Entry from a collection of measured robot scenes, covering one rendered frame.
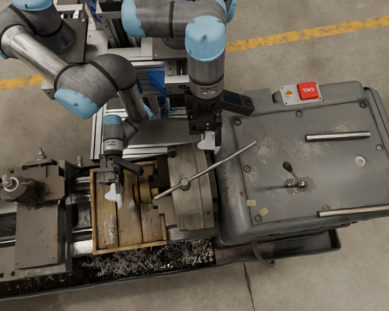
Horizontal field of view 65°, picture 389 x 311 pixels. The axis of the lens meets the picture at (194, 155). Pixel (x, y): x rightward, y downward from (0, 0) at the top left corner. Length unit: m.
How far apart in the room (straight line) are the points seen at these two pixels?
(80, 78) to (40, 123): 1.79
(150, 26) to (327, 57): 2.34
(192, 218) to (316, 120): 0.52
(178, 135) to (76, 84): 1.29
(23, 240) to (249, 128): 0.95
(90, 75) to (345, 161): 0.81
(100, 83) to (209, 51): 0.43
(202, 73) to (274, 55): 2.20
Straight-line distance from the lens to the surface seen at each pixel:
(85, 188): 1.45
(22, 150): 2.68
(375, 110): 1.18
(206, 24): 0.60
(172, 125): 2.16
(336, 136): 1.05
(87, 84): 0.92
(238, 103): 0.73
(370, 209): 1.03
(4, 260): 1.49
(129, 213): 1.33
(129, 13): 0.70
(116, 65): 0.95
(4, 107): 2.92
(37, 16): 1.26
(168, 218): 1.07
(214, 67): 0.61
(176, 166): 0.98
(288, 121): 1.05
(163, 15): 0.68
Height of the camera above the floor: 2.17
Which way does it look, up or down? 71 degrees down
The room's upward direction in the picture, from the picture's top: 3 degrees counter-clockwise
